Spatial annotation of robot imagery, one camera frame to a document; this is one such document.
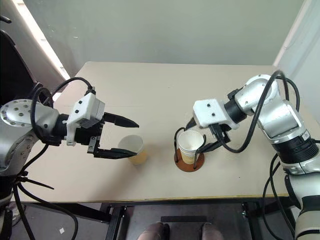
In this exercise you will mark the black zip tie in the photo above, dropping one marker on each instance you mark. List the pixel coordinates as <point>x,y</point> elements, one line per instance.
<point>37,184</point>

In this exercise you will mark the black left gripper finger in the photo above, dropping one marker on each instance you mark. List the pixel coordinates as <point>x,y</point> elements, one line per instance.
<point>112,153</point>
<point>120,121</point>

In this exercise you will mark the white printed paper cup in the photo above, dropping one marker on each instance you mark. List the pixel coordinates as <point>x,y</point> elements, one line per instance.
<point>190,142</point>

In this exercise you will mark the dark rounded shape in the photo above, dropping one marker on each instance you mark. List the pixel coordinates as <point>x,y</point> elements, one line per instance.
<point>153,231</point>

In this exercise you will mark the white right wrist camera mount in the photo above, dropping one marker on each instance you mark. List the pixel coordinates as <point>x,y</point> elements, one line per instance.
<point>207,112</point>

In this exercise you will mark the white paper scrap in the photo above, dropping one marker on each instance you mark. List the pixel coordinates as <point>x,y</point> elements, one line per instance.
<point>62,230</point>

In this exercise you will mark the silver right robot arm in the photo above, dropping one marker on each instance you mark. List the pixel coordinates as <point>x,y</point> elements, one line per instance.
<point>275,117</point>

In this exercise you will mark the black table frame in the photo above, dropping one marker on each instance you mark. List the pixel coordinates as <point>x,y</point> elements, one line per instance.
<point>117,220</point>

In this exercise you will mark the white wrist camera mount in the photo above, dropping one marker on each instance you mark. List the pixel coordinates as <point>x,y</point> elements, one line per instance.
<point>207,112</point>
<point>85,105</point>

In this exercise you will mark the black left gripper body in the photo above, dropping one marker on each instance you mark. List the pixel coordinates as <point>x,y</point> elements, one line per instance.
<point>85,135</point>

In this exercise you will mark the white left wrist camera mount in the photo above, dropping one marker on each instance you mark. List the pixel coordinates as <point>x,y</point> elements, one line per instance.
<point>85,105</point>

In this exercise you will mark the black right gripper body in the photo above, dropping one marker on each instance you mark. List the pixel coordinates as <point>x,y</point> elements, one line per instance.
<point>221,132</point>

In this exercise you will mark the black flat base plate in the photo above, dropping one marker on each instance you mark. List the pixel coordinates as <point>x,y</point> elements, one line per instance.
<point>185,220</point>

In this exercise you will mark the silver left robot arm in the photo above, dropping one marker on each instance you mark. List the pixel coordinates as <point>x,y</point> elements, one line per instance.
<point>15,117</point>

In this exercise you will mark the tan paper cup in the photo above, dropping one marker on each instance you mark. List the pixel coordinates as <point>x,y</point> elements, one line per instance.
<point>132,143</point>

